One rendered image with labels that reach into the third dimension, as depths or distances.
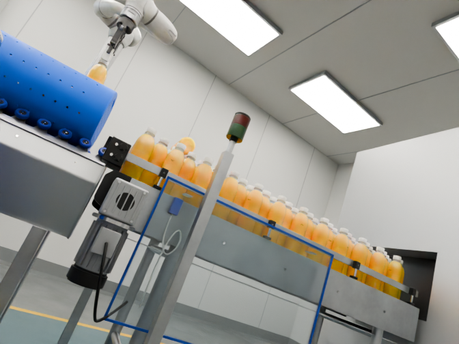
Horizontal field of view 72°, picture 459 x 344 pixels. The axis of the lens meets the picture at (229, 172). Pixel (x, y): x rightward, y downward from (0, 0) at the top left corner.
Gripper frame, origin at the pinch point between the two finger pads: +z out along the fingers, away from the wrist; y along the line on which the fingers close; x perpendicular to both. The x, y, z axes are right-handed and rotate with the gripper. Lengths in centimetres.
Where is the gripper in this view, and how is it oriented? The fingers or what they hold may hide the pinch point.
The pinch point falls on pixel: (107, 56)
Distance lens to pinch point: 161.1
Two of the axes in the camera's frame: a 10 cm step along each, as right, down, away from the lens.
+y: 4.1, -1.3, -9.0
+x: 8.4, 4.4, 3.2
